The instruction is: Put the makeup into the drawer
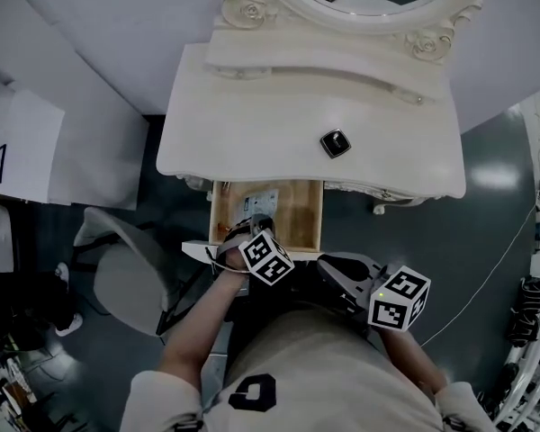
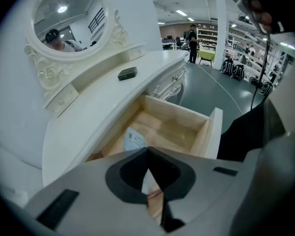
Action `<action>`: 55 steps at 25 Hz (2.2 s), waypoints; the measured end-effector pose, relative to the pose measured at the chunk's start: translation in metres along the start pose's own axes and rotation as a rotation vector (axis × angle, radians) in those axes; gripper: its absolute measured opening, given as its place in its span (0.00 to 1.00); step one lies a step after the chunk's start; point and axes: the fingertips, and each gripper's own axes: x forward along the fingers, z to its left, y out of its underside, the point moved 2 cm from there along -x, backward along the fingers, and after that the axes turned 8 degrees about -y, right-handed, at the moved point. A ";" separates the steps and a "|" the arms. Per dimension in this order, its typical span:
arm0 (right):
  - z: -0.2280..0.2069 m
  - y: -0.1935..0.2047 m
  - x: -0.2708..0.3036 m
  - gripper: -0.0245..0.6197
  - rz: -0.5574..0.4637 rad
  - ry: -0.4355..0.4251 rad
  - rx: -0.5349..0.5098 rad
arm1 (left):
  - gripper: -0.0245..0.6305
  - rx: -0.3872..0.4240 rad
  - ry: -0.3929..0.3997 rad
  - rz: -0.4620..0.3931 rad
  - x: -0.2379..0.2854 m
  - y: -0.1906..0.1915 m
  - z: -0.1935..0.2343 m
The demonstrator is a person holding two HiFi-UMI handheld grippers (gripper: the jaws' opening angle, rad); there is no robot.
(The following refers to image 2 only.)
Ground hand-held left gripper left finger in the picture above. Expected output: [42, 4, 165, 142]
[24, 146, 163, 236]

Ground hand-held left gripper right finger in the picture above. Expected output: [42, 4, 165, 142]
[148, 146, 244, 234]

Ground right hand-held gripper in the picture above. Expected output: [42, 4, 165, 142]
[236, 0, 285, 35]

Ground wooden drawer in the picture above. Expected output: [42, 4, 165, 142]
[85, 94, 223, 217]

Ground light blue packet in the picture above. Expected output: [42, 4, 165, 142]
[123, 127, 148, 152]

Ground small black square box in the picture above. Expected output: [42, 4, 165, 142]
[117, 66, 138, 81]

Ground white ornate dressing table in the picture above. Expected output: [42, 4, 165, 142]
[40, 42, 190, 188]

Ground white drawer front with knob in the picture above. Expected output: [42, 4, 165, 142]
[45, 84, 80, 114]
[126, 44, 146, 60]

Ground ornate white drawer front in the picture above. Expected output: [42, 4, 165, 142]
[147, 65, 185, 102]

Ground person's right hand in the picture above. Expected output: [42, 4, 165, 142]
[250, 0, 273, 32]

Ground white shelving rack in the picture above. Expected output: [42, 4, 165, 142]
[226, 21, 295, 83]

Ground green cloth table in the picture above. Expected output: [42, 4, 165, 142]
[198, 49, 216, 68]

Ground white oval framed mirror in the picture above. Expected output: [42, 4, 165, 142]
[24, 0, 132, 100]

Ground wooden wall shelves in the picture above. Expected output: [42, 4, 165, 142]
[196, 25, 218, 51]

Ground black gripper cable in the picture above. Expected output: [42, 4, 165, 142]
[250, 32, 271, 111]

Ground white floor cable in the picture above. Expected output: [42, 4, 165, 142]
[196, 64, 244, 115]

